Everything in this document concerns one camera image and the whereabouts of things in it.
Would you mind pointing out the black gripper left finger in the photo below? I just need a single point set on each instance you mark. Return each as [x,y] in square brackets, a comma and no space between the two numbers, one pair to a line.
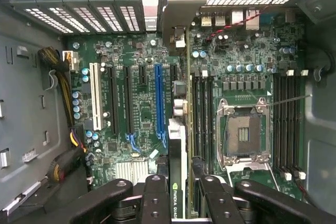
[155,203]

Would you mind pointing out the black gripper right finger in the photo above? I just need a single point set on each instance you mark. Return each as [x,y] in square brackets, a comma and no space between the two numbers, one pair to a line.
[220,203]

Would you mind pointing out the silver chipset heatsink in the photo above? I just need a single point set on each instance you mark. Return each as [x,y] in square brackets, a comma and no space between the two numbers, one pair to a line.
[131,171]

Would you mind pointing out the CPU socket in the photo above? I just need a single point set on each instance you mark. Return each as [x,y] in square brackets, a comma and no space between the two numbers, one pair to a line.
[244,134]

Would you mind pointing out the black RAM slot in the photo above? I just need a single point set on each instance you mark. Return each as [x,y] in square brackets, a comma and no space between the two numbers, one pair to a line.
[208,124]
[296,124]
[289,124]
[276,124]
[283,124]
[212,124]
[202,124]
[195,124]

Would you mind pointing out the green motherboard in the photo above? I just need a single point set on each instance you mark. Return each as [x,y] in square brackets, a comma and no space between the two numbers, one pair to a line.
[147,103]

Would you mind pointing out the long black expansion slot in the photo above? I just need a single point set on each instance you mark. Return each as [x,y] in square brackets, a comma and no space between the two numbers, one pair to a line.
[173,73]
[128,103]
[113,103]

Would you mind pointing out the blue expansion slot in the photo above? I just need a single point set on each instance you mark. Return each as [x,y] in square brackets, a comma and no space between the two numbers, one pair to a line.
[159,98]

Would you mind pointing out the white expansion slot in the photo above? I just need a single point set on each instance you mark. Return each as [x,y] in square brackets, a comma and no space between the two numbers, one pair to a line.
[96,98]

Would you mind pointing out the thin metal locking lever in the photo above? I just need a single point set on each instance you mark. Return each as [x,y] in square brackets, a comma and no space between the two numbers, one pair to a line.
[288,100]

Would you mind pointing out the black open PC case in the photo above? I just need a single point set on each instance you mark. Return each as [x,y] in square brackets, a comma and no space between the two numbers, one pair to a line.
[320,129]

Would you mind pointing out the short black expansion slot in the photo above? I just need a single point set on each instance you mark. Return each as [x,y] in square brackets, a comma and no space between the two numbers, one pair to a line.
[142,75]

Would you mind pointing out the white power connector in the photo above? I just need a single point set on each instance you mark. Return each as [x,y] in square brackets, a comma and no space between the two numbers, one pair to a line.
[73,61]

